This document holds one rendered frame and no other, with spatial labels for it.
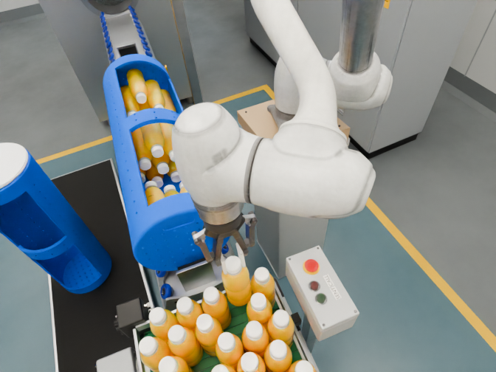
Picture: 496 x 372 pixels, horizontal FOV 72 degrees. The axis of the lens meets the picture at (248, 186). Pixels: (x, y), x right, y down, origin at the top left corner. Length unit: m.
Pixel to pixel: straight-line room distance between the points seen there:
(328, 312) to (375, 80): 0.71
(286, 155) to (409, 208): 2.12
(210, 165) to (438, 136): 2.76
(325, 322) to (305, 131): 0.53
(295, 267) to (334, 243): 1.35
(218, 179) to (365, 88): 0.78
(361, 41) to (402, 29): 1.15
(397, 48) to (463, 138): 1.23
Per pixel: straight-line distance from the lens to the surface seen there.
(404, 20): 2.15
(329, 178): 0.45
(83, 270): 2.25
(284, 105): 1.27
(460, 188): 2.80
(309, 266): 0.91
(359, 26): 0.99
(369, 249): 2.28
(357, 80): 1.14
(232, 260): 0.82
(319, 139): 0.47
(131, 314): 1.05
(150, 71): 1.61
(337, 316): 0.89
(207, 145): 0.45
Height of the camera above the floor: 1.93
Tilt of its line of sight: 50 degrees down
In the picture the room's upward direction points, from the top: 6 degrees counter-clockwise
